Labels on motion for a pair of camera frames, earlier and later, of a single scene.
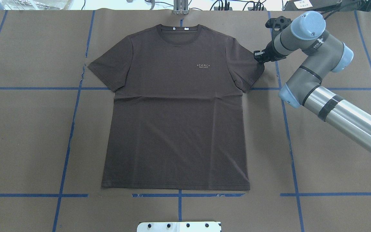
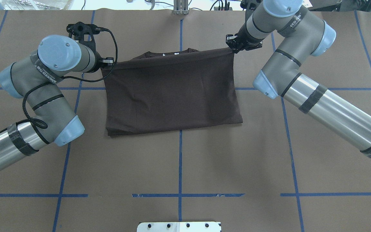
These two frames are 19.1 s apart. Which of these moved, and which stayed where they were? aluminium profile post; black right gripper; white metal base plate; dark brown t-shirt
Moved: black right gripper; dark brown t-shirt
Stayed: white metal base plate; aluminium profile post
